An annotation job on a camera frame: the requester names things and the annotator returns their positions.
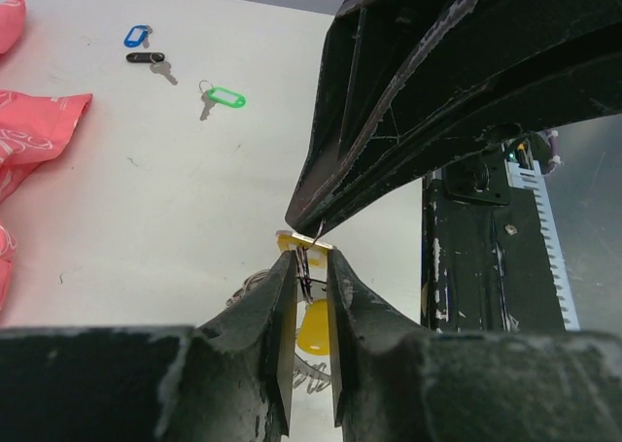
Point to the pink patterned cloth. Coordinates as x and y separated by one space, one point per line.
34 130

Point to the blue key tag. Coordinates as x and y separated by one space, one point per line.
138 36

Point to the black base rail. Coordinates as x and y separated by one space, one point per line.
484 265

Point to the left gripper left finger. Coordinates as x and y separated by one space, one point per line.
230 379

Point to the large keyring with yellow handle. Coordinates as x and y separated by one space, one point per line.
311 284

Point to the key with green tag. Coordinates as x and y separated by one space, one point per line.
211 96

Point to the white cable duct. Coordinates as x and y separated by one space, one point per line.
528 163

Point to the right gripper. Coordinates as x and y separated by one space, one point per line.
398 76

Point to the key with black head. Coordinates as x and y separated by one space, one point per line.
157 63

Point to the key with yellow tag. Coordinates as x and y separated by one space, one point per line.
312 335
317 251

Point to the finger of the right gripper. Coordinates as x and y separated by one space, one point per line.
350 189

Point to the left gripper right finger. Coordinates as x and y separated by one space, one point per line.
394 380

